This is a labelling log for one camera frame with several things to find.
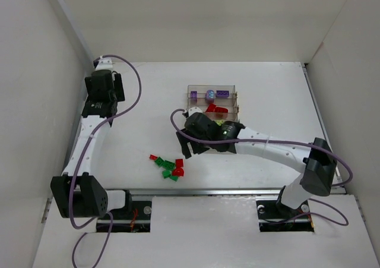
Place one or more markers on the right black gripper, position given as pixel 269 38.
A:
pixel 191 142

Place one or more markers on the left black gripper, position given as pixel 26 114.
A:
pixel 97 109

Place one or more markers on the red lego small brick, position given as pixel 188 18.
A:
pixel 179 163

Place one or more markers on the red lego block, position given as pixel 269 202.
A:
pixel 216 109

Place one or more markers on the purple lego plate brick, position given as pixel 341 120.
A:
pixel 193 96

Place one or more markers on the purple lego round brick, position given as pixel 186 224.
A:
pixel 210 95

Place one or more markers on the purple lego long plate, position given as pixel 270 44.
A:
pixel 222 94

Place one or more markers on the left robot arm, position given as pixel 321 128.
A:
pixel 96 121

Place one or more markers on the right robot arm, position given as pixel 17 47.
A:
pixel 313 162

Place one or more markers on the red lego arch piece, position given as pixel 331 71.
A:
pixel 178 172

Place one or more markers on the green lego brick lower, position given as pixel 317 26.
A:
pixel 168 165

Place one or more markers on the green lego brick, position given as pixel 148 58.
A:
pixel 159 161
pixel 168 165

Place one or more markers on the green lego brick middle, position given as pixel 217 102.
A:
pixel 159 161

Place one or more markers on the green lego small left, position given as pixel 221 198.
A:
pixel 166 174

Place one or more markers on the red lego slope left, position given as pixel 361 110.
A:
pixel 153 157

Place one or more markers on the clear compartment organizer tray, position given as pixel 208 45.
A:
pixel 218 102

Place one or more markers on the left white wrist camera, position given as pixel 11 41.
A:
pixel 103 63

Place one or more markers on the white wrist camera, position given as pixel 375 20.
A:
pixel 191 111
pixel 103 63

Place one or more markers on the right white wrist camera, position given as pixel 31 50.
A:
pixel 191 111

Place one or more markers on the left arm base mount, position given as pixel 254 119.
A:
pixel 133 218

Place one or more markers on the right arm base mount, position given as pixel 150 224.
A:
pixel 275 217

